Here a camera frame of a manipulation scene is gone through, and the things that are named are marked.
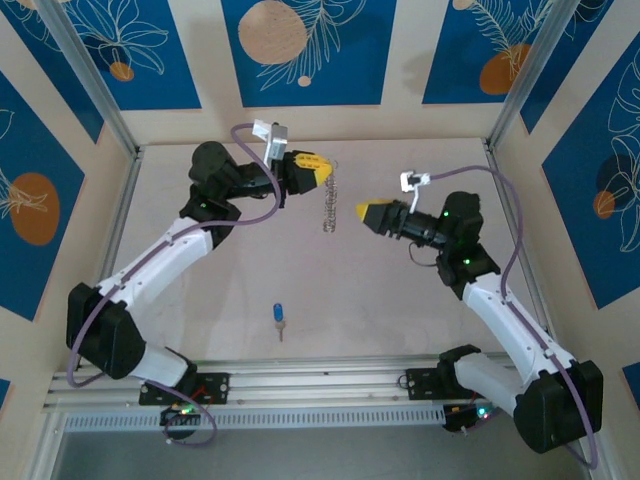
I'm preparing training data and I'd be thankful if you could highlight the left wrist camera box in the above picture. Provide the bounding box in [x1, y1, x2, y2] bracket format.
[251, 118, 290, 164]

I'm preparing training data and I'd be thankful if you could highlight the long aluminium mounting rail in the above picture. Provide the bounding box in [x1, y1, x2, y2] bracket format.
[42, 355, 594, 412]

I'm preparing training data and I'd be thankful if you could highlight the silver bead chain bracelet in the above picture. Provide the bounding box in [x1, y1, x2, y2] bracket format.
[319, 158, 344, 235]

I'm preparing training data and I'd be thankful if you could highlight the white slotted cable duct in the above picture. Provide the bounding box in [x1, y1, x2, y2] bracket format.
[63, 407, 448, 432]

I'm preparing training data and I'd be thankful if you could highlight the aluminium frame post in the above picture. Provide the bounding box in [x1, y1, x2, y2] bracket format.
[487, 0, 614, 151]
[37, 0, 144, 159]

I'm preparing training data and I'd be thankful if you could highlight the key with blue head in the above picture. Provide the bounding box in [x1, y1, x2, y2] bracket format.
[272, 302, 287, 344]

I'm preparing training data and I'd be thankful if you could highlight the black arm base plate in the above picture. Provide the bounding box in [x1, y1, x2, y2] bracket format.
[138, 372, 231, 405]
[405, 367, 499, 401]

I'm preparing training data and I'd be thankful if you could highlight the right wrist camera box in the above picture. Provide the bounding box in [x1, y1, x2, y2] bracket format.
[399, 171, 432, 214]

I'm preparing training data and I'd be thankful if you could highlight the aluminium table side rail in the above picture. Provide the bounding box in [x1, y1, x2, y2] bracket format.
[484, 142, 561, 359]
[73, 147, 146, 372]

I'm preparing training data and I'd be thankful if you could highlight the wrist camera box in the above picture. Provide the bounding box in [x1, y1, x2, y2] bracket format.
[399, 171, 432, 214]
[251, 118, 290, 164]

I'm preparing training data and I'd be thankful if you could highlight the black controller board with LED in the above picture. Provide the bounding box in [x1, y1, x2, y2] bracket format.
[158, 405, 202, 427]
[442, 402, 497, 434]

